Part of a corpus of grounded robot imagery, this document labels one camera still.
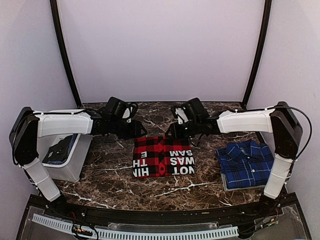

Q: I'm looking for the black frame post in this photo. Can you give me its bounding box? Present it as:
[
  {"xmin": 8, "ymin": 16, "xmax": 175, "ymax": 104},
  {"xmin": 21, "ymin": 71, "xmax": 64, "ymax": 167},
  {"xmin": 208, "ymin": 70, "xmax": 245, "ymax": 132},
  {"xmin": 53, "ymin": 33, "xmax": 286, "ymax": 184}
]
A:
[
  {"xmin": 49, "ymin": 0, "xmax": 82, "ymax": 108},
  {"xmin": 241, "ymin": 0, "xmax": 272, "ymax": 109}
]

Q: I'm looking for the blue checked shirt in bin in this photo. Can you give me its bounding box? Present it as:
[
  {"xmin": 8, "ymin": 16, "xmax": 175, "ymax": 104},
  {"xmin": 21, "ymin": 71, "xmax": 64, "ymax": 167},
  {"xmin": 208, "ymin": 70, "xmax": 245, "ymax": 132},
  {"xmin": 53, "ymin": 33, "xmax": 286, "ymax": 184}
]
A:
[{"xmin": 43, "ymin": 133, "xmax": 78, "ymax": 166}]

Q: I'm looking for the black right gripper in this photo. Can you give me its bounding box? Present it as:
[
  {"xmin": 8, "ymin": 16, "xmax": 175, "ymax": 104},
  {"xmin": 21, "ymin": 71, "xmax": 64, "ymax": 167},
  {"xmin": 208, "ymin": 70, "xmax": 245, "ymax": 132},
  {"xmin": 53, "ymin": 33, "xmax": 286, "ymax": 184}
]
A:
[{"xmin": 166, "ymin": 118, "xmax": 202, "ymax": 140}]

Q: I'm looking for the folded blue plaid shirt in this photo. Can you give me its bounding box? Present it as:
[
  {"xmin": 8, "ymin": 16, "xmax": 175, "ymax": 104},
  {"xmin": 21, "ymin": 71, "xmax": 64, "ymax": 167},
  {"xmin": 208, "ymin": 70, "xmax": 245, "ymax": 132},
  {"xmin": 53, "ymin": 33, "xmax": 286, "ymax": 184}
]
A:
[{"xmin": 215, "ymin": 140, "xmax": 274, "ymax": 190}]

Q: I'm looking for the white slotted cable duct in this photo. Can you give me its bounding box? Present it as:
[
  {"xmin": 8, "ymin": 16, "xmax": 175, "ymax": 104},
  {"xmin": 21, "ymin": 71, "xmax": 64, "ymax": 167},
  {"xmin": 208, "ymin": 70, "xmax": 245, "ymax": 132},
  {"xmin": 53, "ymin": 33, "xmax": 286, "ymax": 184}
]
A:
[{"xmin": 32, "ymin": 213, "xmax": 239, "ymax": 240}]

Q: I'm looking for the left black frame post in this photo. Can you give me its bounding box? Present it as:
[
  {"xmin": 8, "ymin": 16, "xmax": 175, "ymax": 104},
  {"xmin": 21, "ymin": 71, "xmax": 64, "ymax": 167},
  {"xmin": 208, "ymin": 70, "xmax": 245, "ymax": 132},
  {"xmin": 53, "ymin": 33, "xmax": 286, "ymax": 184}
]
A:
[{"xmin": 49, "ymin": 0, "xmax": 82, "ymax": 108}]

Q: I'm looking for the right black frame post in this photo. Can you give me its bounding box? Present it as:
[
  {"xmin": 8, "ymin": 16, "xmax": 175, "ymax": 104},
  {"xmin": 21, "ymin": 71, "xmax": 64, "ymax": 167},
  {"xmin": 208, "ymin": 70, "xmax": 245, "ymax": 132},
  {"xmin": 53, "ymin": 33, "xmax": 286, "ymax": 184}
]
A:
[{"xmin": 241, "ymin": 0, "xmax": 272, "ymax": 109}]

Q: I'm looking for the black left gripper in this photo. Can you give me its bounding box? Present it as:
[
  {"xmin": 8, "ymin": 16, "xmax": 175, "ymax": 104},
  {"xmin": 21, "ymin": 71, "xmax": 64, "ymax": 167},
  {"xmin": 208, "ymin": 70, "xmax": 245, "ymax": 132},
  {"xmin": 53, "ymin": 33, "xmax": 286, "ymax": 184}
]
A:
[{"xmin": 109, "ymin": 117, "xmax": 147, "ymax": 140}]

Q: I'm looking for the red black plaid shirt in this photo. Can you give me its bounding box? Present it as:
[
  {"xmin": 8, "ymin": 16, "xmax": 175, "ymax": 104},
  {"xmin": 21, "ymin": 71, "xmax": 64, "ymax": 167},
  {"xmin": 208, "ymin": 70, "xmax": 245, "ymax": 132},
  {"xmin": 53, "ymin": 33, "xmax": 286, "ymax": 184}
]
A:
[{"xmin": 132, "ymin": 136, "xmax": 196, "ymax": 179}]

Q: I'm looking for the folded grey shirt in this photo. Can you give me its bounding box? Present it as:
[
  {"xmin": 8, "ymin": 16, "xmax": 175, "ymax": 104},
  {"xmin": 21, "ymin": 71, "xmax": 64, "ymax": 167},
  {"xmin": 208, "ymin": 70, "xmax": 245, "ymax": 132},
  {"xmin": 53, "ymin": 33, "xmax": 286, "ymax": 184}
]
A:
[{"xmin": 220, "ymin": 173, "xmax": 267, "ymax": 192}]

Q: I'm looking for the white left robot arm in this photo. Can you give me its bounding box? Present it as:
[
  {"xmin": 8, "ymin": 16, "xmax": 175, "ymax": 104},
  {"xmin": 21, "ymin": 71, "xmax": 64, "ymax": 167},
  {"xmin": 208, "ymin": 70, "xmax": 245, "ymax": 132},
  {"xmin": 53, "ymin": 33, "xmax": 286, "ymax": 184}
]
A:
[{"xmin": 9, "ymin": 97, "xmax": 147, "ymax": 218}]

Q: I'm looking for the black shirt in bin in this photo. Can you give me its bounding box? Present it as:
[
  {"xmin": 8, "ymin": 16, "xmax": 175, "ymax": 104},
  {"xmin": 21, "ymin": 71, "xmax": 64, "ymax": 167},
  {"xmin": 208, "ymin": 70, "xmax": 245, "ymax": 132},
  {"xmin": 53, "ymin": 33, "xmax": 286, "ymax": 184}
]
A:
[{"xmin": 42, "ymin": 136, "xmax": 72, "ymax": 162}]

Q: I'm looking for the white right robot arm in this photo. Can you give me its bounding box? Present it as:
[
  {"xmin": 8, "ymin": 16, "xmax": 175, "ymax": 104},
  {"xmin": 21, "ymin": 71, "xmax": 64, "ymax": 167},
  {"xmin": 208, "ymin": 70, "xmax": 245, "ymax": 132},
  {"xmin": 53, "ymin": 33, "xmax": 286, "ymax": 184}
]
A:
[{"xmin": 165, "ymin": 97, "xmax": 311, "ymax": 217}]

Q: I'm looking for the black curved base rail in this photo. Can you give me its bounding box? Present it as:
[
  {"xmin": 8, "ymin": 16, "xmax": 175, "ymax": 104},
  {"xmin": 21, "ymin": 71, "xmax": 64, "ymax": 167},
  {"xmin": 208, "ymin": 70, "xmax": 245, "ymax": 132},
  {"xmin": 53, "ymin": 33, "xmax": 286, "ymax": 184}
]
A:
[{"xmin": 27, "ymin": 192, "xmax": 298, "ymax": 226}]

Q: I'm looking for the white plastic laundry bin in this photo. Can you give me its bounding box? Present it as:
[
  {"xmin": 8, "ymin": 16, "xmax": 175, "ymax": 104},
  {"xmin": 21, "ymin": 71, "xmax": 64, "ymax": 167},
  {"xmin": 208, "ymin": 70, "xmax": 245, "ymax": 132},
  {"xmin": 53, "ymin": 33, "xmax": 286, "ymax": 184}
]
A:
[{"xmin": 37, "ymin": 109, "xmax": 93, "ymax": 182}]

